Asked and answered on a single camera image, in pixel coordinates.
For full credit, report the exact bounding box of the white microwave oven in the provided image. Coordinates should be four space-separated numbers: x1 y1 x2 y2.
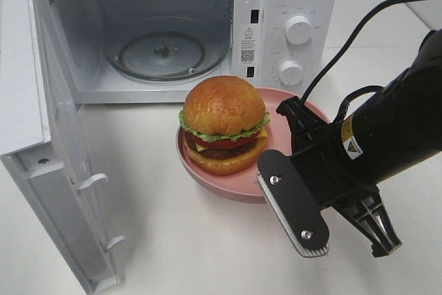
54 0 335 104

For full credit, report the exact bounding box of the glass microwave turntable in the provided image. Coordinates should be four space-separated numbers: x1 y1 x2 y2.
105 31 228 82

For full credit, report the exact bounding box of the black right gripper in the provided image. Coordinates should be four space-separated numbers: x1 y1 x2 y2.
258 97 402 257

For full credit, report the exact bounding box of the white upper microwave knob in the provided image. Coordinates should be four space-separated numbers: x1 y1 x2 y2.
285 15 313 45

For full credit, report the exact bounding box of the toy hamburger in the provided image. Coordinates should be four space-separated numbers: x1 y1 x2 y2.
179 76 270 175

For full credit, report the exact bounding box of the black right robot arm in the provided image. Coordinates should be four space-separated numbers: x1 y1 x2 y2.
258 30 441 258

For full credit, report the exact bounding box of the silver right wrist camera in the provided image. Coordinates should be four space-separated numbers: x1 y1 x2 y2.
257 171 329 258

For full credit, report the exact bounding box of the pink round plate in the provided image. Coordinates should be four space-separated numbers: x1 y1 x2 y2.
176 88 294 204

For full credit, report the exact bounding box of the white microwave door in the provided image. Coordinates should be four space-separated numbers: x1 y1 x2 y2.
1 0 124 294

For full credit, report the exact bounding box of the white lower microwave knob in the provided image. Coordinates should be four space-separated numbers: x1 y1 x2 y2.
278 60 304 86

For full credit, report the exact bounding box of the white microwave knob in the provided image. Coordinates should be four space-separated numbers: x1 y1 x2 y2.
285 15 313 45
278 60 304 86

